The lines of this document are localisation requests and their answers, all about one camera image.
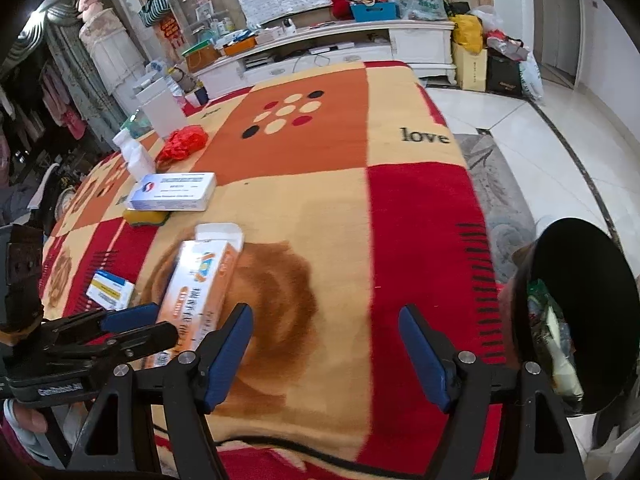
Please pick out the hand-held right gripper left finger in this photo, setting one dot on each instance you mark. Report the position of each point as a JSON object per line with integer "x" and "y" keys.
{"x": 227, "y": 360}

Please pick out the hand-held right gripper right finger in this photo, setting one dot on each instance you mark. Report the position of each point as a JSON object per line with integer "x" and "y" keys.
{"x": 425, "y": 360}

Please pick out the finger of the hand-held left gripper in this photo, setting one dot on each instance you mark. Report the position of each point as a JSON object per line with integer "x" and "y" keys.
{"x": 150, "y": 336}
{"x": 130, "y": 315}

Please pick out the orange and white carton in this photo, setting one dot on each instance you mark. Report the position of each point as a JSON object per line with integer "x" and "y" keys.
{"x": 200, "y": 280}

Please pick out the yellow-green printed packet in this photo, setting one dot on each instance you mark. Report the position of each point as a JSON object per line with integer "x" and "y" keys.
{"x": 562, "y": 355}

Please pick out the black round bin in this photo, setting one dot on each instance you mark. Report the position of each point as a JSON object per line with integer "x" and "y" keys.
{"x": 590, "y": 270}

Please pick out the person's left hand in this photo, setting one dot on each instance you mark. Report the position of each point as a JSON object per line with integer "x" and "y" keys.
{"x": 25, "y": 420}

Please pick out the small blue and yellow box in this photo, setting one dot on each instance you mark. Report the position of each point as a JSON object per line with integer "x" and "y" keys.
{"x": 110, "y": 290}

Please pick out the yellow sponge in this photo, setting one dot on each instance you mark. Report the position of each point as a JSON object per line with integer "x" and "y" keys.
{"x": 145, "y": 217}

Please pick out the white medicine box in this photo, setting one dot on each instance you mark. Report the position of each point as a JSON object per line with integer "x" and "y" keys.
{"x": 172, "y": 192}

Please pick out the white plastic bottle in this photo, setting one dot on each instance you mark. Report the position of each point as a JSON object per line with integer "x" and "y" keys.
{"x": 134, "y": 157}

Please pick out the pink hanging clothes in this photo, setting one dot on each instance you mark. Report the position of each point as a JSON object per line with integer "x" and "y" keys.
{"x": 65, "y": 105}

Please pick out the grey floral rug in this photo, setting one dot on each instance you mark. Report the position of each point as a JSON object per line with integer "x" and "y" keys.
{"x": 500, "y": 200}

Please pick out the red plastic bag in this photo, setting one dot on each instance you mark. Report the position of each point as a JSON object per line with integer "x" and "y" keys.
{"x": 182, "y": 144}

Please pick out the printed checkered blanket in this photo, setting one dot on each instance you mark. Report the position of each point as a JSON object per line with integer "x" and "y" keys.
{"x": 325, "y": 200}

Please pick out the floral lace cover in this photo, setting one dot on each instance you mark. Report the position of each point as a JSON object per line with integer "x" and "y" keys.
{"x": 110, "y": 55}

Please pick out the brown gift bag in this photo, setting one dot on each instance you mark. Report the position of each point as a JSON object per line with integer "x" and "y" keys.
{"x": 200, "y": 59}

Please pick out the pink plush toy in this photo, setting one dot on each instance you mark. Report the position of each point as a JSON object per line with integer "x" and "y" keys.
{"x": 90, "y": 4}

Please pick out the small red hanging ornament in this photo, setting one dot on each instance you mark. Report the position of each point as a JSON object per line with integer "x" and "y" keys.
{"x": 170, "y": 32}

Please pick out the orange flat box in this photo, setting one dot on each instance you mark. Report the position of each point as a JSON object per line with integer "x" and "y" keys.
{"x": 240, "y": 46}

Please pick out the striped tote bag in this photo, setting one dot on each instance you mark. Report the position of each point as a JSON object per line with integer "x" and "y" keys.
{"x": 155, "y": 10}

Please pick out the black shopping bag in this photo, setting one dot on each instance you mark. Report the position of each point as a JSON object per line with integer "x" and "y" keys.
{"x": 504, "y": 77}

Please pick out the beige cardboard box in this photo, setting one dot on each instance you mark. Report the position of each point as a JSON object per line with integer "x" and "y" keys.
{"x": 470, "y": 70}

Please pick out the white printed plastic bag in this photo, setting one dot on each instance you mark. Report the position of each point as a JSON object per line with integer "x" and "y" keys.
{"x": 532, "y": 77}

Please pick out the white television cabinet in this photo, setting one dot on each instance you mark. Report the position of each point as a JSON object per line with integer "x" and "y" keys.
{"x": 420, "y": 42}

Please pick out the white set-top box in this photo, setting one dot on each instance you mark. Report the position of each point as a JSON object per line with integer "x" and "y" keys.
{"x": 330, "y": 50}

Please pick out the yellow bag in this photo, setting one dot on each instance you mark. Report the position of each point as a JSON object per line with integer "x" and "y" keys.
{"x": 468, "y": 34}

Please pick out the blue plastic basket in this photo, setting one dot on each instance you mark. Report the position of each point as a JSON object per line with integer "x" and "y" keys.
{"x": 375, "y": 12}

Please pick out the white and green plastic bag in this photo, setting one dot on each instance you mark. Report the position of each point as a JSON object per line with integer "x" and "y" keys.
{"x": 425, "y": 5}

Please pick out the white security camera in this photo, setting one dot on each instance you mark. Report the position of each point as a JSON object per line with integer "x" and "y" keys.
{"x": 288, "y": 26}

